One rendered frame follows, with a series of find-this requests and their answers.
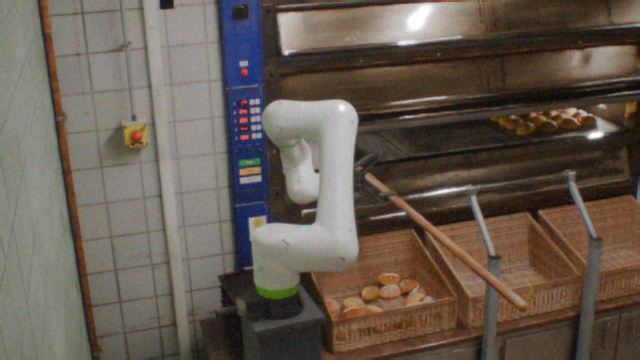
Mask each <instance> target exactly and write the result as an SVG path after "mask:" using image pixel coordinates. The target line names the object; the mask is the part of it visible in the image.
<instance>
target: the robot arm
mask: <svg viewBox="0 0 640 360"><path fill-rule="evenodd" d="M262 125H263V128H264V130H265V132H266V134H267V135H268V137H269V138H270V139H271V140H272V142H273V143H274V144H275V145H276V146H278V147H279V149H280V157H281V160H282V164H283V167H284V172H285V179H286V189H287V194H288V196H289V198H290V199H291V200H292V201H295V202H296V203H299V204H307V203H309V202H312V201H315V200H318V206H317V215H316V222H315V224H313V225H311V226H304V225H290V224H278V223H275V224H267V225H264V226H261V227H259V228H258V229H256V230H255V231H254V233H253V235H252V252H253V268H254V282H255V286H256V288H253V289H248V290H244V291H240V297H239V301H238V302H236V303H235V305H234V306H229V307H224V308H220V309H216V310H215V311H216V312H215V313H216V316H217V317H220V316H225V315H229V314H234V313H237V314H238V315H239V316H243V315H245V316H246V318H247V319H248V320H250V322H251V323H252V322H256V321H258V320H259V319H260V318H264V319H268V320H284V319H290V318H293V317H295V316H297V315H299V314H300V313H302V312H303V310H304V308H305V300H304V298H303V297H302V296H301V294H300V290H299V284H300V280H301V277H300V274H301V273H339V272H343V271H345V269H347V268H348V267H350V266H352V265H353V263H354V262H355V261H356V259H357V256H358V252H359V245H358V239H357V232H356V224H355V215H354V199H353V197H354V198H355V199H356V200H363V201H366V202H369V203H372V204H375V205H378V201H379V200H380V199H386V198H387V196H393V195H397V193H396V192H395V191H387V192H380V193H377V195H378V196H377V195H376V194H374V193H373V192H371V191H370V190H369V189H367V188H366V187H365V185H366V176H365V175H366V174H367V172H368V171H369V170H370V169H371V168H372V167H373V166H374V165H375V164H376V163H377V162H379V163H382V162H390V161H397V158H396V157H395V156H392V157H387V156H386V155H383V156H378V153H376V152H372V153H371V154H369V155H368V156H366V157H365V158H363V159H362V160H360V161H358V162H355V163H354V149H355V141H356V133H357V126H358V116H357V113H356V111H355V109H354V108H353V107H352V106H351V105H349V104H348V103H346V102H344V101H340V100H333V101H322V102H296V101H282V100H281V101H275V102H273V103H271V104H270V105H268V106H267V108H266V109H265V110H264V112H263V115H262ZM304 138H313V139H315V140H317V142H318V147H319V174H316V173H314V170H313V165H312V158H311V149H310V146H309V145H308V143H307V142H306V141H305V140H304ZM369 161H370V162H369ZM368 162H369V163H368ZM366 163H368V164H367V165H366V166H365V167H364V168H362V169H361V170H360V171H358V169H359V168H360V167H361V166H363V165H365V164H366ZM353 166H354V171H353ZM361 189H362V190H363V191H365V192H367V193H368V194H369V195H371V196H372V197H374V198H375V199H371V198H368V197H365V196H362V195H360V194H359V193H358V192H359V191H360V190H361ZM353 192H354V195H353Z"/></svg>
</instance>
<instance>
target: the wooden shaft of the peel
mask: <svg viewBox="0 0 640 360"><path fill-rule="evenodd" d="M365 176H366V180H367V181H368V182H370V183H371V184H372V185H373V186H374V187H375V188H377V189H378V190H379V191H380V192H387V191H390V190H389V189H388V188H387V187H386V186H384V185H383V184H382V183H381V182H379V181H378V180H377V179H376V178H375V177H373V176H372V175H371V174H370V173H369V172H367V174H366V175H365ZM387 198H388V199H389V200H391V201H392V202H393V203H394V204H395V205H396V206H398V207H399V209H400V210H401V211H402V212H404V213H405V214H406V215H407V216H408V217H409V218H411V219H412V220H413V221H414V222H416V223H417V224H419V225H420V226H421V227H422V228H423V229H424V230H426V231H427V232H428V233H429V234H430V235H432V236H433V237H434V238H435V239H436V240H437V241H439V242H440V243H441V244H442V245H443V246H444V247H446V248H447V249H448V250H449V251H450V252H451V253H453V254H454V255H455V256H456V257H457V258H458V259H460V260H461V261H462V262H463V263H464V264H466V265H467V266H468V267H469V268H470V269H471V270H473V271H474V272H475V273H476V274H477V275H478V276H480V277H481V278H482V279H483V280H484V281H485V282H487V283H488V284H489V285H490V287H491V288H493V289H494V290H495V291H496V292H497V293H499V294H500V295H501V296H502V297H503V298H504V299H506V300H507V301H508V302H509V303H510V304H511V305H513V306H514V307H515V308H516V309H517V310H518V311H520V312H522V313H525V312H526V311H527V310H528V305H527V304H526V303H525V302H524V301H523V300H521V299H520V298H519V297H518V296H517V295H515V294H514V293H513V292H512V291H510V290H509V289H508V288H507V287H506V286H504V285H503V284H502V283H501V282H500V281H499V280H498V279H497V278H496V277H495V276H493V275H492V274H491V273H490V272H488V271H487V270H486V269H485V268H484V267H482V266H481V265H480V264H479V263H478V262H476V261H475V260H474V259H473V258H471V257H470V256H469V255H468V254H467V253H465V252H464V251H463V250H462V249H461V248H459V247H458V246H457V245H456V244H454V243H453V242H452V241H451V240H450V239H448V238H447V237H446V236H445V235H444V234H442V233H441V232H440V231H439V230H437V229H436V228H435V227H434V226H433V225H431V224H430V223H429V222H428V221H427V220H425V219H424V218H423V217H422V216H421V215H419V214H418V213H417V212H416V211H414V209H413V210H412V208H411V207H410V206H409V205H407V204H406V203H405V202H404V201H403V200H401V199H400V198H399V197H398V196H396V195H393V196H387Z"/></svg>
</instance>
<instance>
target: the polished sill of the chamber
mask: <svg viewBox="0 0 640 360"><path fill-rule="evenodd" d="M627 140H633V132H631V131H629V130H626V129H624V130H617V131H609V132H601V133H594V134H587V135H579V136H571V137H563V138H556V139H548V140H541V141H533V142H526V143H518V144H510V145H502V146H495V147H487V148H479V149H471V150H464V151H456V152H448V153H440V154H433V155H425V156H417V157H408V158H401V159H397V161H390V162H382V163H379V162H377V163H376V164H375V165H374V166H373V167H372V168H371V169H370V170H369V171H368V172H369V173H370V174H371V175H374V174H381V173H389V172H396V171H404V170H412V169H420V168H427V167H434V166H442V165H449V164H457V163H464V162H472V161H479V160H487V159H494V158H502V157H509V156H517V155H524V154H532V153H539V152H547V151H553V150H561V149H568V148H576V147H583V146H590V145H598V144H604V143H612V142H619V141H627Z"/></svg>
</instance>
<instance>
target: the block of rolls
mask: <svg viewBox="0 0 640 360"><path fill-rule="evenodd" d="M491 120H493V121H499V123H500V124H501V125H507V128H509V130H517V133H518V134H519V135H530V134H533V133H534V132H535V128H540V132H542V133H550V132H554V131H556V129H557V126H556V125H559V127H560V128H561V129H564V130H570V129H575V128H577V127H578V123H579V124H580V126H584V127H590V126H596V124H597V119H596V118H595V117H594V116H593V115H587V114H586V113H585V112H584V111H576V109H566V110H557V111H549V112H540V113H536V112H533V113H524V114H518V115H507V116H499V117H491Z"/></svg>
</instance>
